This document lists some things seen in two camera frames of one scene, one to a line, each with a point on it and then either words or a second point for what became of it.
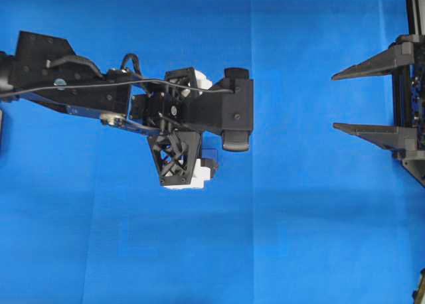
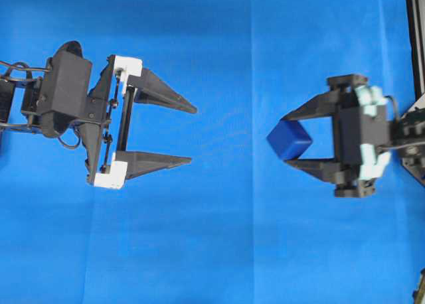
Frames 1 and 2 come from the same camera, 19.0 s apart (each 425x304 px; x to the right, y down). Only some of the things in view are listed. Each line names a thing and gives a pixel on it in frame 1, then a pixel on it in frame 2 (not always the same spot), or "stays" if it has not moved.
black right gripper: (408, 98) to (362, 137)
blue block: (210, 154) to (289, 139)
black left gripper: (173, 134) to (97, 130)
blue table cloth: (311, 214) stays
